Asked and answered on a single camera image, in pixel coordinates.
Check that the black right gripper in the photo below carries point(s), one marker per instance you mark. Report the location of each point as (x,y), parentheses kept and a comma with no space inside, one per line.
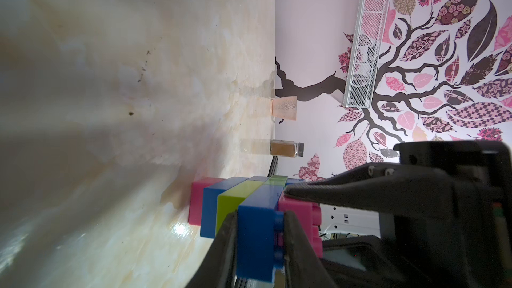
(446,208)

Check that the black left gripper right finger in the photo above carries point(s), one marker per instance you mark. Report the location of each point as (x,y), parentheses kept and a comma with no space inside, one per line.
(302,267)

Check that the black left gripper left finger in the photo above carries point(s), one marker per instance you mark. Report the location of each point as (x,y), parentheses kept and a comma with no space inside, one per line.
(218,267)

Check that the blue long lego brick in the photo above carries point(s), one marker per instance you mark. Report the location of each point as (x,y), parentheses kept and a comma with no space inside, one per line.
(256,233)

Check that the lime lego brick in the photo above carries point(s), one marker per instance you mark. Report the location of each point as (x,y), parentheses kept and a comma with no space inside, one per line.
(229,200)

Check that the pink small lego brick top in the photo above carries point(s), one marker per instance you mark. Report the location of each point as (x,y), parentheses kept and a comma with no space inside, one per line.
(196,198)

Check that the green lego brick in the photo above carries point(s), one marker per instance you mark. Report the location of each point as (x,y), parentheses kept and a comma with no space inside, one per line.
(277,180)

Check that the white wire shelf basket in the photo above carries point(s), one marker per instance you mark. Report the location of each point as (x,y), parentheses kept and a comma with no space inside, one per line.
(364,61)

